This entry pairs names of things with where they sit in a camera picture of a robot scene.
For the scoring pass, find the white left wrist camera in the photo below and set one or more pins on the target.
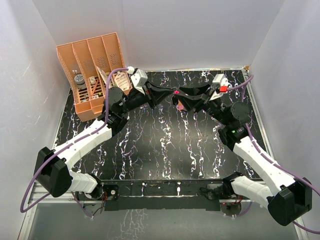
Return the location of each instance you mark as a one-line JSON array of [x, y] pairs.
[[138, 78]]

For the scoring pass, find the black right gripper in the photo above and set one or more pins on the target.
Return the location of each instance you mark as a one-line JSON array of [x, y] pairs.
[[194, 95]]

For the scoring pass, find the grey round tin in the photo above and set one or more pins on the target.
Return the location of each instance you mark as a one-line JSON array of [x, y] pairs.
[[80, 81]]

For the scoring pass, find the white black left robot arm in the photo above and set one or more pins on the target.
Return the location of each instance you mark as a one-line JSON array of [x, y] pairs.
[[54, 167]]

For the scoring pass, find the white striped card packet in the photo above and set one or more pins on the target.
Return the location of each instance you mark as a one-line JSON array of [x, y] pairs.
[[104, 76]]

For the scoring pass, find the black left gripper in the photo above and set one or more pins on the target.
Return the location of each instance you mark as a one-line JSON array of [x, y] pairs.
[[155, 94]]

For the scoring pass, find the orange plastic file organizer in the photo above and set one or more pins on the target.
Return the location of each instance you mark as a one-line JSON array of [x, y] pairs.
[[82, 57]]

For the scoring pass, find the small beige box in organizer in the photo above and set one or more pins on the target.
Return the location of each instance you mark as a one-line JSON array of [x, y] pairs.
[[92, 80]]

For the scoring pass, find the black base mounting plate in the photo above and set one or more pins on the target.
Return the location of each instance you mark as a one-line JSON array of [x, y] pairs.
[[173, 194]]

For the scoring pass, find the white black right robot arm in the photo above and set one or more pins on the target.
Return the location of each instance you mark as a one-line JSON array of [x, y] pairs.
[[285, 197]]

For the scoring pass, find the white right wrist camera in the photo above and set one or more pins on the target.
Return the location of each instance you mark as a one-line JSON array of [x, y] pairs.
[[220, 85]]

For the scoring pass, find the white labelled packet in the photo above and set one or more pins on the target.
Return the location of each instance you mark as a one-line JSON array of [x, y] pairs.
[[122, 81]]

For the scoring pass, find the aluminium frame rail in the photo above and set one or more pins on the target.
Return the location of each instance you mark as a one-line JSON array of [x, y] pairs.
[[139, 214]]

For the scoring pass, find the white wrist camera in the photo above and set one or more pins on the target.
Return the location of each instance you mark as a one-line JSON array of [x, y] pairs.
[[220, 85], [138, 78]]

